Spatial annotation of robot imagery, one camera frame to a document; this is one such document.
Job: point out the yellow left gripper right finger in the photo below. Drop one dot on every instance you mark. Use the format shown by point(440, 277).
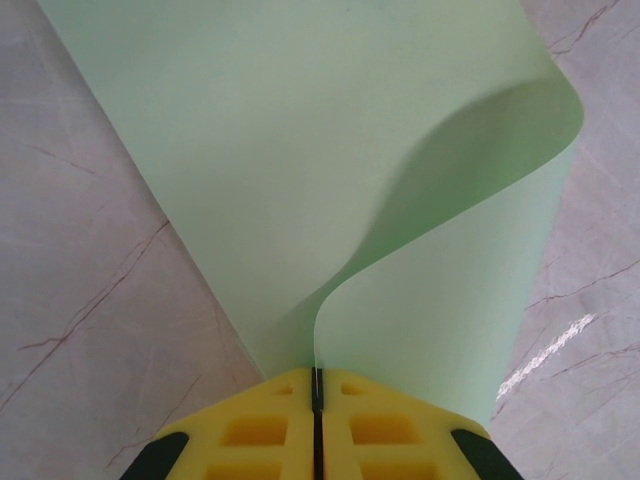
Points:
point(390, 440)

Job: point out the light green paper sheet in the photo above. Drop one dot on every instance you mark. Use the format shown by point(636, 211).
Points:
point(300, 150)

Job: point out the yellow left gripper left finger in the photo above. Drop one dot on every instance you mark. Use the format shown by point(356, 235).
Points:
point(250, 440)

